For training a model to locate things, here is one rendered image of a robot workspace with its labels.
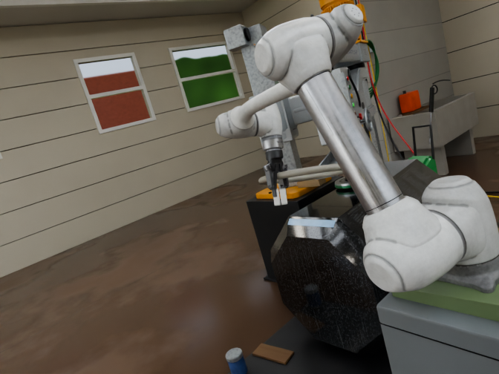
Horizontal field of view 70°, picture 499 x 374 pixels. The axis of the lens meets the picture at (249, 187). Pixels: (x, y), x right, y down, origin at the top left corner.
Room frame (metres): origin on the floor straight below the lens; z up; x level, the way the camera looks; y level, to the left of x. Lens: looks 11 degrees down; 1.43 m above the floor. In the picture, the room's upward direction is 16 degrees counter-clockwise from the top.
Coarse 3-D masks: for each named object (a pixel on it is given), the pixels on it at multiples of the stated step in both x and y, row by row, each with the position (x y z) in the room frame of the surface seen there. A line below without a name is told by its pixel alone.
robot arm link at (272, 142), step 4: (272, 136) 1.50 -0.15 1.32; (276, 136) 1.50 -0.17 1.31; (280, 136) 1.51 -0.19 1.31; (264, 140) 1.51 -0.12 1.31; (268, 140) 1.50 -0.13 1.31; (272, 140) 1.50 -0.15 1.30; (276, 140) 1.50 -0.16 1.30; (280, 140) 1.51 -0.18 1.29; (264, 144) 1.51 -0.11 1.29; (268, 144) 1.50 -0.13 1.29; (272, 144) 1.49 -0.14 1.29; (276, 144) 1.49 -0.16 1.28; (280, 144) 1.51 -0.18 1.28; (264, 148) 1.51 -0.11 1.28; (268, 148) 1.50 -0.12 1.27; (272, 148) 1.50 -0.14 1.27; (276, 148) 1.50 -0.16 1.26; (280, 148) 1.52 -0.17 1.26
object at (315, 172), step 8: (304, 168) 1.43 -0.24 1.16; (312, 168) 1.42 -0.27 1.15; (320, 168) 1.42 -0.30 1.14; (328, 168) 1.42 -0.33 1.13; (336, 168) 1.43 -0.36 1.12; (264, 176) 1.57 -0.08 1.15; (280, 176) 1.48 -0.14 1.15; (288, 176) 1.45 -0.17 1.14; (296, 176) 1.45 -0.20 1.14; (304, 176) 1.87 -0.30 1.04; (312, 176) 1.86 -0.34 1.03; (320, 176) 1.84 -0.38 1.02; (328, 176) 1.82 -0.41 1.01; (264, 184) 1.73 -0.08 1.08
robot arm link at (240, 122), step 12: (264, 96) 1.33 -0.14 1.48; (276, 96) 1.30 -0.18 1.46; (288, 96) 1.31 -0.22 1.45; (240, 108) 1.41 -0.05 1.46; (252, 108) 1.36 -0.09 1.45; (216, 120) 1.47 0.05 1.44; (228, 120) 1.45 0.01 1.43; (240, 120) 1.42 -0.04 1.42; (252, 120) 1.45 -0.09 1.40; (228, 132) 1.45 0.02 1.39; (240, 132) 1.45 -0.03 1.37; (252, 132) 1.49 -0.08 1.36
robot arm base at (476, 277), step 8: (480, 264) 0.83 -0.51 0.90; (488, 264) 0.83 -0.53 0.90; (496, 264) 0.83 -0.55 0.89; (448, 272) 0.89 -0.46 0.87; (456, 272) 0.87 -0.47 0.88; (464, 272) 0.85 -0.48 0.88; (472, 272) 0.84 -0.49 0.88; (480, 272) 0.83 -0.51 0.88; (488, 272) 0.83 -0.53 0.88; (496, 272) 0.83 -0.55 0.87; (440, 280) 0.91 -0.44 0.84; (448, 280) 0.89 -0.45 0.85; (456, 280) 0.86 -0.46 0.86; (464, 280) 0.85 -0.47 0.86; (472, 280) 0.83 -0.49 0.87; (480, 280) 0.82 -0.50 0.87; (488, 280) 0.81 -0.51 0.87; (496, 280) 0.81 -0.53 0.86; (472, 288) 0.83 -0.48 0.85; (480, 288) 0.80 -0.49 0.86; (488, 288) 0.79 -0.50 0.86
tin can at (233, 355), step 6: (234, 348) 1.91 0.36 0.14; (228, 354) 1.87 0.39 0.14; (234, 354) 1.86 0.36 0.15; (240, 354) 1.84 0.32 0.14; (228, 360) 1.83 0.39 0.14; (234, 360) 1.82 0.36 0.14; (240, 360) 1.83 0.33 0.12; (234, 366) 1.82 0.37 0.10; (240, 366) 1.83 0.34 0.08; (246, 366) 1.86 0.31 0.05; (234, 372) 1.83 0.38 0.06; (240, 372) 1.82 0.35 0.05; (246, 372) 1.84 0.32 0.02
